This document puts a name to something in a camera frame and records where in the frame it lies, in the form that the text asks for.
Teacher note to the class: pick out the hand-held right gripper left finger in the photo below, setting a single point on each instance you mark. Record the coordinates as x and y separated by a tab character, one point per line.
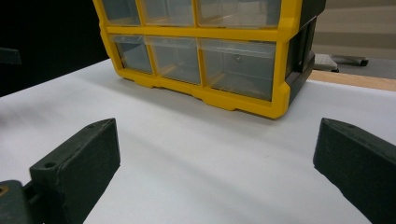
79	168

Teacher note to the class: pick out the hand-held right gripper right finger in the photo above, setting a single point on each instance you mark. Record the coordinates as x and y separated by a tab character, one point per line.
358	161

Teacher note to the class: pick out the dark stand leg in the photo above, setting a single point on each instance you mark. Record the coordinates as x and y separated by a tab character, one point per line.
351	59

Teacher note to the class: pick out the grey metal stand base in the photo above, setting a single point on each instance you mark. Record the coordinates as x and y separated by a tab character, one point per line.
323	62

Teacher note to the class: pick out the yellow black drawer cabinet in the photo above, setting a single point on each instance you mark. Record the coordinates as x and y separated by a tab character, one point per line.
281	62

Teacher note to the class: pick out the clear plastic drawer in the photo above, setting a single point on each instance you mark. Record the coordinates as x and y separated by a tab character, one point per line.
177	60
169	12
134	54
239	12
239	71

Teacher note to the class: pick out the dark object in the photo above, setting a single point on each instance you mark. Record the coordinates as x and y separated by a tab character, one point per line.
9	56

